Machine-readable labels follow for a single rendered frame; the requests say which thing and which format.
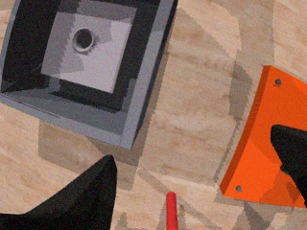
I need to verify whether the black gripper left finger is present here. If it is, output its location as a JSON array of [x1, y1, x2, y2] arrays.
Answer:
[[0, 154, 118, 230]]

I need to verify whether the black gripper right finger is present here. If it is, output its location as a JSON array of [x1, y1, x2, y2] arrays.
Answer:
[[270, 124, 307, 203]]

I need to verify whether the red peg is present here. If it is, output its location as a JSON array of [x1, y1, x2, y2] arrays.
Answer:
[[166, 192, 177, 230]]

